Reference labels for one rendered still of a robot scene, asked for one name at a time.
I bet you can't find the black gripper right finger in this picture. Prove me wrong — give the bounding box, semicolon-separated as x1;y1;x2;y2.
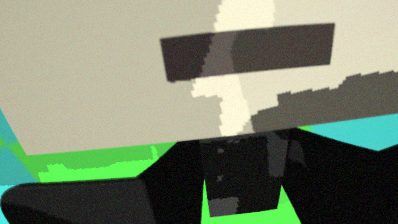
281;127;398;224

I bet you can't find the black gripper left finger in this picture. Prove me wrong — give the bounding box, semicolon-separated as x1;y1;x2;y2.
0;139;204;224

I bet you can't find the black two-prong plug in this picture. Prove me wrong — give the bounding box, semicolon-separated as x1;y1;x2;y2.
199;128;290;218

